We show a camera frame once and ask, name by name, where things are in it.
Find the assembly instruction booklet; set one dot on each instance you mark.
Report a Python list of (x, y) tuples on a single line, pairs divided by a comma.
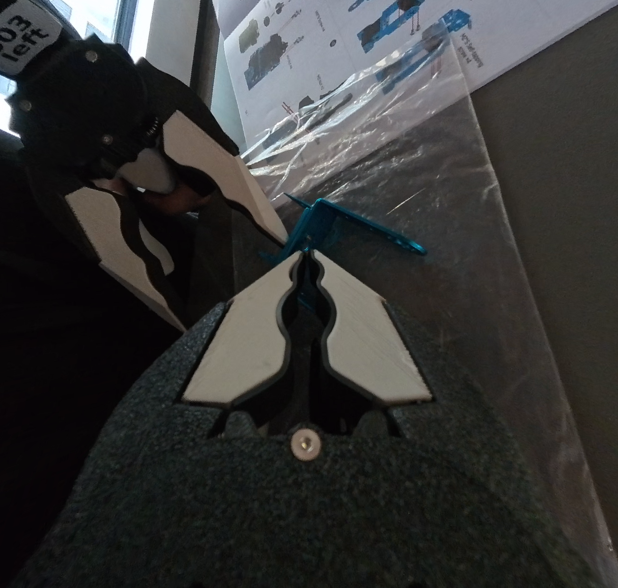
[(386, 18)]

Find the person's left hand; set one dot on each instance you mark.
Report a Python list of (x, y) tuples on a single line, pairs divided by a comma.
[(169, 201)]

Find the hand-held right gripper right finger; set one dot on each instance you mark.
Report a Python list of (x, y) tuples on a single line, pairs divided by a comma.
[(371, 351)]

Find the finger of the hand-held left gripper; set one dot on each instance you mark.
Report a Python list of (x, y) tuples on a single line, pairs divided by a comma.
[(96, 225), (212, 158)]

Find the clear plastic bag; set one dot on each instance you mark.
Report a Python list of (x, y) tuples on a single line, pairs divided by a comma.
[(434, 259)]

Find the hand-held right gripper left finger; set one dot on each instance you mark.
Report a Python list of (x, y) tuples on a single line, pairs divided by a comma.
[(241, 351)]

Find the long blue U bracket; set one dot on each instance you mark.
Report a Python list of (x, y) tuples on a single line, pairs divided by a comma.
[(367, 225)]

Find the person's dark clothing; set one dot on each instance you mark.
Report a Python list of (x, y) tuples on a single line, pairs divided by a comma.
[(58, 380)]

